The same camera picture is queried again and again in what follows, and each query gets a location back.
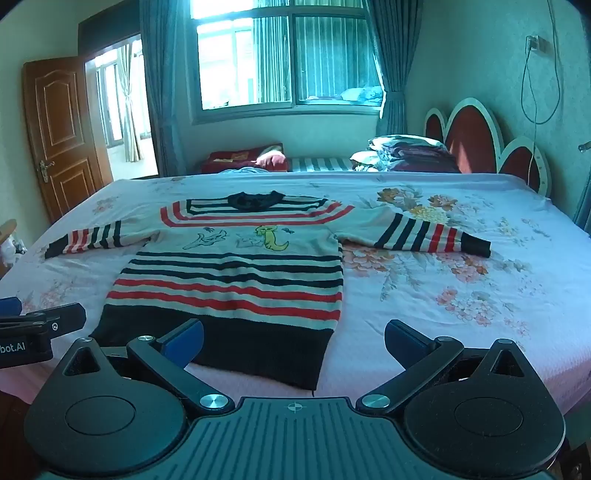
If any wooden furniture piece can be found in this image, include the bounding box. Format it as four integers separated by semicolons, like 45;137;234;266
0;220;19;278

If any large sliding window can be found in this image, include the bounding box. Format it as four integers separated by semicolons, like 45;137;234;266
187;0;386;125

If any light blue cloth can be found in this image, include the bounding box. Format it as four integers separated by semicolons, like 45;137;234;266
338;87;385;103

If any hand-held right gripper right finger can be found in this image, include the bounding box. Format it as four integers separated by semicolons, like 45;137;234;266
356;319;529;413

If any red and white headboard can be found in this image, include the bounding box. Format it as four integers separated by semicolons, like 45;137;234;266
424;97;553;197

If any red folded blanket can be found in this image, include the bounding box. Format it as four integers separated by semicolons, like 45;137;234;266
202;143;288;174

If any brown wooden door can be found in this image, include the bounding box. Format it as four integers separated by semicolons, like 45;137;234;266
23;56;114;224

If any thin hanging cable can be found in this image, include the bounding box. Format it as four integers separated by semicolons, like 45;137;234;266
521;0;563;188

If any white sheer curtain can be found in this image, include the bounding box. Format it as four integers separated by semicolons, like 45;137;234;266
117;42;145;163

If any striped knit sweater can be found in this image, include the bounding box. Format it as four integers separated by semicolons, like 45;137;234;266
45;190;491;389

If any teal curtain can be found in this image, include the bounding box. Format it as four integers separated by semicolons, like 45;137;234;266
367;0;423;137
139;0;190;177

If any stack of floral pillows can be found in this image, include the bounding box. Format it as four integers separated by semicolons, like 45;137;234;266
349;134;462;174

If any bed with floral sheet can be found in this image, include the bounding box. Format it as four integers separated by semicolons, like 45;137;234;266
0;172;591;416

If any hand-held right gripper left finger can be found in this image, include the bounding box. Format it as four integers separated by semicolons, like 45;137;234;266
62;318;235;413

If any striped mattress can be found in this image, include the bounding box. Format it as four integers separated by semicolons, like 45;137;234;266
286;156;358;173

